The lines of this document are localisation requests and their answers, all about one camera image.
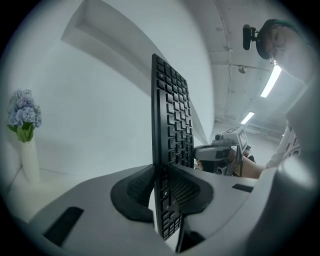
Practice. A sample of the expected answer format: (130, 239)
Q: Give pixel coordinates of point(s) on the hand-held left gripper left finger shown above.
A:
(100, 200)

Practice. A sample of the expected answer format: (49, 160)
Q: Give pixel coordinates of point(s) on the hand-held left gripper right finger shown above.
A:
(220, 195)

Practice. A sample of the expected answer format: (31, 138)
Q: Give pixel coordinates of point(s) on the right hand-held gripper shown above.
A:
(237, 140)

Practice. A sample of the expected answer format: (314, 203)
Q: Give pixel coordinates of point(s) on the black keyboard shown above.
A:
(175, 112)

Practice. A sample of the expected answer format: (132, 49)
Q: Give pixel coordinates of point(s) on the person's right forearm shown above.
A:
(253, 168)

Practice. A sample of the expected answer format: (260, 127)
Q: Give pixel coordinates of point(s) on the long ceiling light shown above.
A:
(271, 81)
(247, 118)

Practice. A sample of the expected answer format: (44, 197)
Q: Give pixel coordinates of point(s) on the person's white printed shirt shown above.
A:
(287, 147)

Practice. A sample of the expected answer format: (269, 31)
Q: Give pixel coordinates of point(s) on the white vase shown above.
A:
(29, 162)

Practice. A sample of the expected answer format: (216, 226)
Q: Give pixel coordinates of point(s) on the round ceiling fixture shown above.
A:
(241, 69)

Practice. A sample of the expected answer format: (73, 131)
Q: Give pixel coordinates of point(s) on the blue artificial flowers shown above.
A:
(23, 112)

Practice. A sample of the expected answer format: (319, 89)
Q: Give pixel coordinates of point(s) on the thin-framed glasses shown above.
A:
(277, 47)

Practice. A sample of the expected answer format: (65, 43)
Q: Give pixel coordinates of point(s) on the person's head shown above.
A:
(290, 55)

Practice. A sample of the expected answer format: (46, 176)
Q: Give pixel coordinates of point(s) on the black head-mounted camera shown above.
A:
(247, 37)

